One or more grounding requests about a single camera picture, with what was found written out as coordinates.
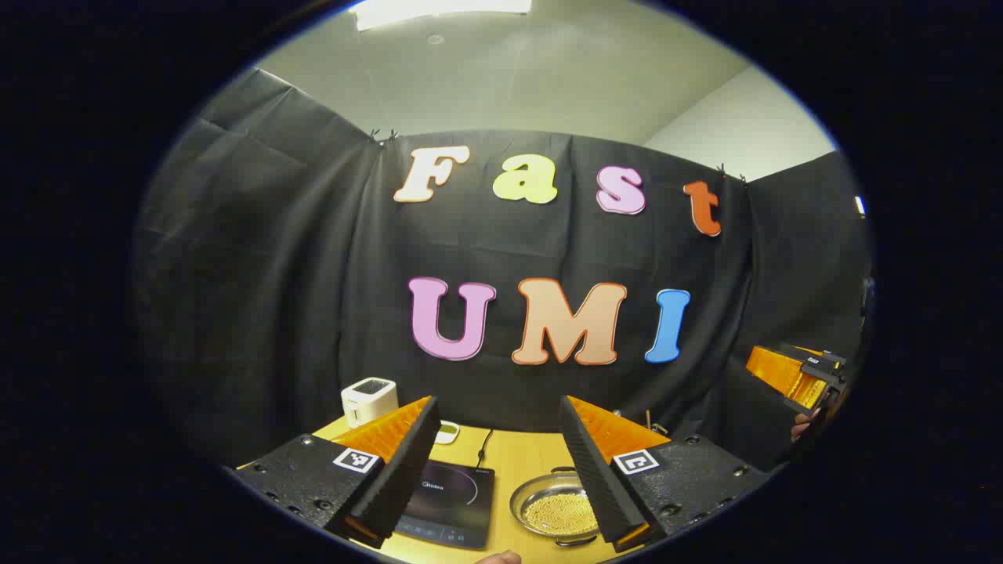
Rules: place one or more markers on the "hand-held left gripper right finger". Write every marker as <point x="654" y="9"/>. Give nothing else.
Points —
<point x="595" y="486"/>

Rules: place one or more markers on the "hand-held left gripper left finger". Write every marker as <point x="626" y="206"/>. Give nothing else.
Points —
<point x="407" y="470"/>

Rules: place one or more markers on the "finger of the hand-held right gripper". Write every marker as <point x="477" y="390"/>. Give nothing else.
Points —
<point x="776" y="370"/>

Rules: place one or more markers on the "pile of soybeans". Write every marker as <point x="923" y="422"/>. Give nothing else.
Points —
<point x="560" y="513"/>

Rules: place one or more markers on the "stainless steel pot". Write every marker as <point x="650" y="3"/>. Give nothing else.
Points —
<point x="541" y="489"/>

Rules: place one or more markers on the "black induction cooktop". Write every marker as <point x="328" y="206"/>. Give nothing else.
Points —
<point x="454" y="501"/>

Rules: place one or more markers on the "white divided bean dish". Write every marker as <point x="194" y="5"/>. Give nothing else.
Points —
<point x="448" y="432"/>

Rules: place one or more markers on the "white toaster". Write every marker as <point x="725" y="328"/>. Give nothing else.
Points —
<point x="368" y="399"/>

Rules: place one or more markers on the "ceiling light panel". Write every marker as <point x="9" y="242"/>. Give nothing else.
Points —
<point x="439" y="9"/>

